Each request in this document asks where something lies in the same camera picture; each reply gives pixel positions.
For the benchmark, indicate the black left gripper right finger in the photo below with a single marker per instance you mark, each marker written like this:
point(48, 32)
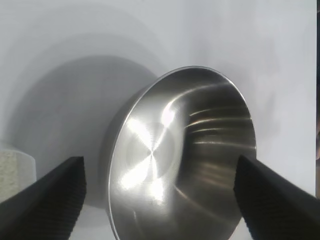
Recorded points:
point(275, 210)

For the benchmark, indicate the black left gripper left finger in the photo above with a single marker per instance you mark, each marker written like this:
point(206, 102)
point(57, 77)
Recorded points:
point(50, 205)

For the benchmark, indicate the translucent plastic measuring cup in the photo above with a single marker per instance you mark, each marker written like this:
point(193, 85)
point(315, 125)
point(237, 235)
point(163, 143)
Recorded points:
point(25, 170)

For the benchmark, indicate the stainless steel mixing bowl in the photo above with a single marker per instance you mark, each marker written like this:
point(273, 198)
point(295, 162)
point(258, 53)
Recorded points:
point(175, 150)

